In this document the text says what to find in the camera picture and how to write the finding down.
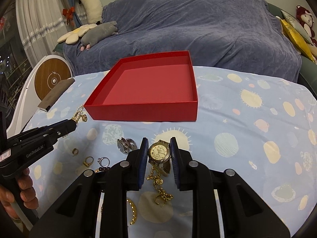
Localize silver dark face wristwatch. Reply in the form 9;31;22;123
117;137;137;154

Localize gold face wristwatch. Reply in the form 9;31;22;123
148;140;171;177

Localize white pearl bracelet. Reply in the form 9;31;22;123
71;104;84;127

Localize silver stone ring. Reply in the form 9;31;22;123
97;156;111;168

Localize gold chain necklace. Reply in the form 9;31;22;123
146;165;174;208

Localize gold bangle bracelet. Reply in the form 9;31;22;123
126;198;138;226

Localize person's left hand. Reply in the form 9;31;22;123
1;168;39;219

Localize white round wooden charger table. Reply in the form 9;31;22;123
7;55;73;137

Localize red open cardboard box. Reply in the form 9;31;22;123
84;51;198;122

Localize blue planet print tablecloth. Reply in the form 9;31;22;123
30;67;316;234

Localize cream flower plush cushion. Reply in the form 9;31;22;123
57;24;97;45

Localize grey plush toy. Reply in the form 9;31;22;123
80;21;118;52

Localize red ribbon bow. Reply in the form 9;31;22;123
62;7;75;25

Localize white sheer curtain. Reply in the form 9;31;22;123
16;0;72;67

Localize blue grey bed blanket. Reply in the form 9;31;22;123
63;0;302;82

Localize white cow plush toy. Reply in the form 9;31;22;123
78;0;103;24

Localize yellow gold pillow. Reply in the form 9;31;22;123
276;16;315;63

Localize grey silver pillow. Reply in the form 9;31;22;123
281;10;313;45

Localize red monkey plush toy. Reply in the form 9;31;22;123
296;5;316;46

